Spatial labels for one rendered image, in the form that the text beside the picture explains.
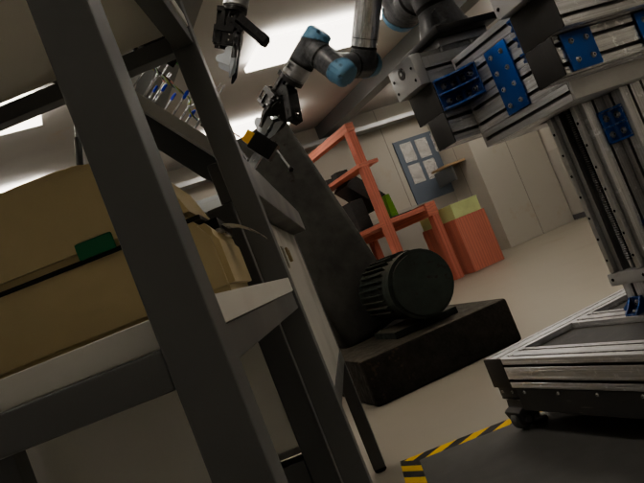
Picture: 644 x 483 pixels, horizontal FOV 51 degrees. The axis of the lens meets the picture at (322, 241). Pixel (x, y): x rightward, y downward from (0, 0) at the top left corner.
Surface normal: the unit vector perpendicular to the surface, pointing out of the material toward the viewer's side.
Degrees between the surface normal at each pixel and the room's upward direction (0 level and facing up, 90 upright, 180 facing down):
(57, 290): 90
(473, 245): 90
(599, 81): 90
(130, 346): 90
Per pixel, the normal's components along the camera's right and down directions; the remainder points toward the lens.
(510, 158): 0.34, -0.18
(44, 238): 0.01, -0.05
